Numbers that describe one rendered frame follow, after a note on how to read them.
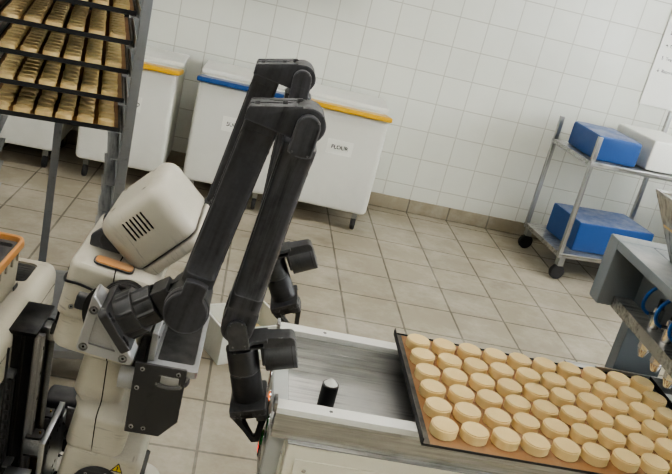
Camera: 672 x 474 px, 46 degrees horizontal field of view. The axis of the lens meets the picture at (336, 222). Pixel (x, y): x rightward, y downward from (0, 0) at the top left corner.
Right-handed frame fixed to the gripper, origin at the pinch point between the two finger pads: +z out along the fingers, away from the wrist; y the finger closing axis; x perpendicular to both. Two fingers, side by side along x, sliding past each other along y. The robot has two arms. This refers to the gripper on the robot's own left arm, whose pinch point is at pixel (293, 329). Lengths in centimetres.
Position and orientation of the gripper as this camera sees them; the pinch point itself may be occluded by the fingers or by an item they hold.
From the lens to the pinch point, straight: 192.7
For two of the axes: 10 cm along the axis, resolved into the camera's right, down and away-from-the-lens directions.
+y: -0.5, -3.5, 9.4
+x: -9.7, 2.5, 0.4
